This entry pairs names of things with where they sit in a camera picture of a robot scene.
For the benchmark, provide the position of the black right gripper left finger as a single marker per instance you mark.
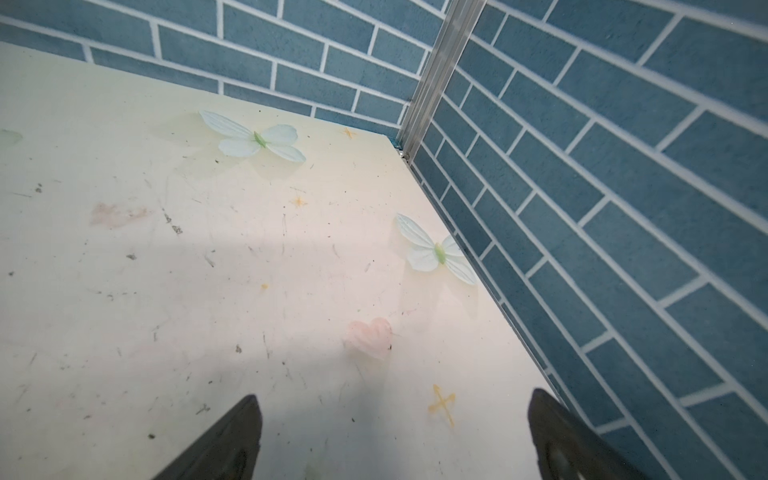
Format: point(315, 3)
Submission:
point(227, 450)

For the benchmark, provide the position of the aluminium right corner post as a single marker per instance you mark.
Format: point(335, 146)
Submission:
point(458, 24)

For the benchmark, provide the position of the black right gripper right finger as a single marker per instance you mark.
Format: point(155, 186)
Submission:
point(567, 449)

